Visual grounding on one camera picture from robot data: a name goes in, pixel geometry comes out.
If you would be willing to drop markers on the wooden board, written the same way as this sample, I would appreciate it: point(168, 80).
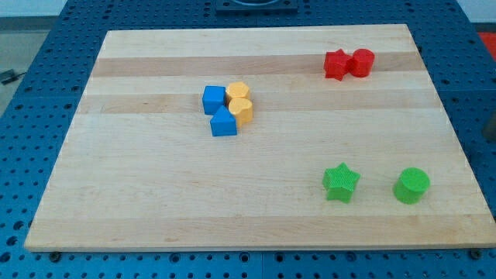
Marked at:
point(140, 170)

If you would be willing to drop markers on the blue triangle block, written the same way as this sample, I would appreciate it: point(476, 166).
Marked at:
point(223, 123)

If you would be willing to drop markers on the yellow heart block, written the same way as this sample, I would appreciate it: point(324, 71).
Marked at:
point(242, 110)

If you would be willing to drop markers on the yellow hexagon block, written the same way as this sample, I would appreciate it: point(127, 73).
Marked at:
point(237, 89)

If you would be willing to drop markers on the blue cube block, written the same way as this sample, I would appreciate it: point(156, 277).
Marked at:
point(213, 98)

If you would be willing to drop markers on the green star block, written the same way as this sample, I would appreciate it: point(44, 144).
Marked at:
point(340, 183)

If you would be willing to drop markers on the red star block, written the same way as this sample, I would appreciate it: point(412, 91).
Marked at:
point(336, 64)

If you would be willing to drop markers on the red cylinder block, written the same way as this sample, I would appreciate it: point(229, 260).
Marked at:
point(362, 63)

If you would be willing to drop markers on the green cylinder block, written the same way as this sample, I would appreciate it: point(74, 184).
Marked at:
point(411, 185)

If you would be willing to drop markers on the dark object at right edge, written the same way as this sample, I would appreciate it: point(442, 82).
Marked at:
point(489, 129)

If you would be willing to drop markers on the red object at right edge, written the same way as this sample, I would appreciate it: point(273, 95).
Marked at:
point(489, 40)

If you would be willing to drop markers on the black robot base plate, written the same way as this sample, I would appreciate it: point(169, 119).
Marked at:
point(229, 6)

